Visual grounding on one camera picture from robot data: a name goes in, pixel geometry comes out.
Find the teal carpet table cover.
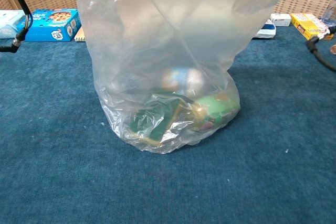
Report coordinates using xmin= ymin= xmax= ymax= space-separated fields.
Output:
xmin=0 ymin=26 xmax=336 ymax=224

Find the jar with colourful label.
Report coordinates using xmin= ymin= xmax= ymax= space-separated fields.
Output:
xmin=161 ymin=67 xmax=205 ymax=92

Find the kraft spiral notebook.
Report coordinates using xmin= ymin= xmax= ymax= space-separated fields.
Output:
xmin=75 ymin=26 xmax=87 ymax=42

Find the blue cookie box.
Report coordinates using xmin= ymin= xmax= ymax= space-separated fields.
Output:
xmin=25 ymin=8 xmax=82 ymax=42

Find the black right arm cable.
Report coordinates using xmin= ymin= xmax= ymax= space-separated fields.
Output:
xmin=304 ymin=26 xmax=336 ymax=72

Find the light blue wet wipes pack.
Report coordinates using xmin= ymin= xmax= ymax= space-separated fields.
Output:
xmin=0 ymin=9 xmax=27 ymax=39

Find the light green snack packet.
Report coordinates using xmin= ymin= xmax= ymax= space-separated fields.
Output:
xmin=188 ymin=94 xmax=240 ymax=132

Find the black and white snack packet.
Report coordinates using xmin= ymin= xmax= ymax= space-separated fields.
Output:
xmin=253 ymin=18 xmax=277 ymax=40

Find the clear plastic shopping bag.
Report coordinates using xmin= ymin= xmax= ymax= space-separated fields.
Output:
xmin=72 ymin=0 xmax=299 ymax=154

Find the yellow box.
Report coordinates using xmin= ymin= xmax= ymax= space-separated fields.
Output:
xmin=290 ymin=13 xmax=334 ymax=41

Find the small white box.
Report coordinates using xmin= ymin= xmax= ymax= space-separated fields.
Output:
xmin=270 ymin=13 xmax=292 ymax=27

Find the dark green box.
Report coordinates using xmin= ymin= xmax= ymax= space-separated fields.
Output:
xmin=130 ymin=94 xmax=184 ymax=145

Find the clear water bottle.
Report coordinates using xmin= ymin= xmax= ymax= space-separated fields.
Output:
xmin=321 ymin=0 xmax=336 ymax=27

